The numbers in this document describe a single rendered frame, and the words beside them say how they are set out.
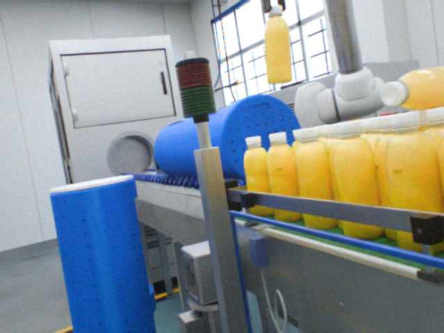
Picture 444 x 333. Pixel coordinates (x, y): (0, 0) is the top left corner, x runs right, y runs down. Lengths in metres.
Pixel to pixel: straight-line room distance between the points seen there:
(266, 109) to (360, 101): 0.68
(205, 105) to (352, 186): 0.29
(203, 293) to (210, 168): 0.36
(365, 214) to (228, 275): 0.27
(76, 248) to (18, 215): 4.84
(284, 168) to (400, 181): 0.36
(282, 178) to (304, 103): 1.01
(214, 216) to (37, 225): 5.62
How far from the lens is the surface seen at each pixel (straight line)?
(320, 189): 0.88
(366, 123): 0.90
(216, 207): 0.78
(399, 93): 0.77
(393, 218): 0.64
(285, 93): 3.55
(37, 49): 6.54
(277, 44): 1.21
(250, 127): 1.32
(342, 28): 1.90
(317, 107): 1.95
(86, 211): 1.43
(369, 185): 0.78
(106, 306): 1.50
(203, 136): 0.78
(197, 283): 1.03
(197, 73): 0.76
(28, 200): 6.29
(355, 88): 1.93
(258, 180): 1.09
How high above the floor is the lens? 1.11
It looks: 3 degrees down
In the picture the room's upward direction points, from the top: 9 degrees counter-clockwise
